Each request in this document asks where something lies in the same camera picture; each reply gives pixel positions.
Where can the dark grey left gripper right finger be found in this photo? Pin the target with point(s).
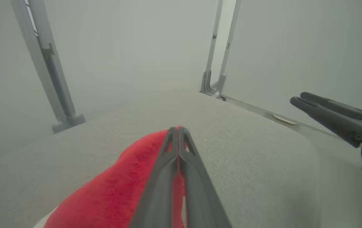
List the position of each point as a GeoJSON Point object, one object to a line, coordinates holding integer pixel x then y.
{"type": "Point", "coordinates": [200, 196]}

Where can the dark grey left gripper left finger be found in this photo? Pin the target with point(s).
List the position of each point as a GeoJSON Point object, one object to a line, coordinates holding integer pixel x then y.
{"type": "Point", "coordinates": [158, 190]}

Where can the red shorts white waistband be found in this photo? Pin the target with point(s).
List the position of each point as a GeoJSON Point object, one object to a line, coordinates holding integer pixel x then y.
{"type": "Point", "coordinates": [114, 190]}

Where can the aluminium floor rail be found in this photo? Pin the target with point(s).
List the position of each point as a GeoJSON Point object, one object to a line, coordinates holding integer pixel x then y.
{"type": "Point", "coordinates": [257, 109]}

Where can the grey frame with bracket base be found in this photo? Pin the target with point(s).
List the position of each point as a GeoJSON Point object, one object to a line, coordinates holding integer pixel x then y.
{"type": "Point", "coordinates": [223, 53]}

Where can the grey truss post round feet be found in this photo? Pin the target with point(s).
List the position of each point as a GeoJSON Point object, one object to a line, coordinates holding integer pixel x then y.
{"type": "Point", "coordinates": [54, 82]}

